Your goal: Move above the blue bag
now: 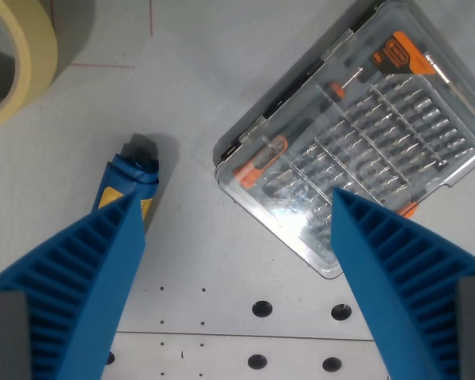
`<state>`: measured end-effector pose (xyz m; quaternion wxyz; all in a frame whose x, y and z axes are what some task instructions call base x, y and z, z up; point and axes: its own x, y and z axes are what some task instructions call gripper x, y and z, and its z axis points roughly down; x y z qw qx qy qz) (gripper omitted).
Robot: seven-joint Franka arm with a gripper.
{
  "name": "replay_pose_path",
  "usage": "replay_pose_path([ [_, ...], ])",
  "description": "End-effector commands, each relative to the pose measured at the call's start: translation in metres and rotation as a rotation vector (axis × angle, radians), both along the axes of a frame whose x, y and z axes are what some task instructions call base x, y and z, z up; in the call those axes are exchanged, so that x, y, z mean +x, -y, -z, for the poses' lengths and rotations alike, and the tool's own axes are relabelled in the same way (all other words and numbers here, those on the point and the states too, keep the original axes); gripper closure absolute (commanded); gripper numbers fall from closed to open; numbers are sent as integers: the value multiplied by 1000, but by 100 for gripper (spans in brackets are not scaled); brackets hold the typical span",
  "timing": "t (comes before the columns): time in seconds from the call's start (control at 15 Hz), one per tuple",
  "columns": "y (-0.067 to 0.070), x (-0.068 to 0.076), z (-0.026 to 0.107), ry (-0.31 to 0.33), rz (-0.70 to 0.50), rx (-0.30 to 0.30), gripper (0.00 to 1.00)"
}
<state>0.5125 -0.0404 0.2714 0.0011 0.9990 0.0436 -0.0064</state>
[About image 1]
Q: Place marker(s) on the orange black precision screwdriver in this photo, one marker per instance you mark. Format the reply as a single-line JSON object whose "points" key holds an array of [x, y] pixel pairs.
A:
{"points": [[261, 160]]}

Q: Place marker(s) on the beige masking tape roll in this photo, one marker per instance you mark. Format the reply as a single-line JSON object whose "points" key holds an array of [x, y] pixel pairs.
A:
{"points": [[14, 59]]}

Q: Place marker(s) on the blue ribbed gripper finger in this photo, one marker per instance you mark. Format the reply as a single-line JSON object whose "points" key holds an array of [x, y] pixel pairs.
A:
{"points": [[384, 277], [87, 285]]}

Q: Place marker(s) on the silver extension rod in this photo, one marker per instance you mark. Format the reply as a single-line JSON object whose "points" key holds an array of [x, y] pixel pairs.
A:
{"points": [[453, 85]]}

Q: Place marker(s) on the blue yellow handheld tool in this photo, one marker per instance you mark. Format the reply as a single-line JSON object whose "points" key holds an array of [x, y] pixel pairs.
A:
{"points": [[132, 178]]}

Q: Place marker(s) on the clear screwdriver bit set case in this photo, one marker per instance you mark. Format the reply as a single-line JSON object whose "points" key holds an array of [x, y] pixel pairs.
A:
{"points": [[352, 138]]}

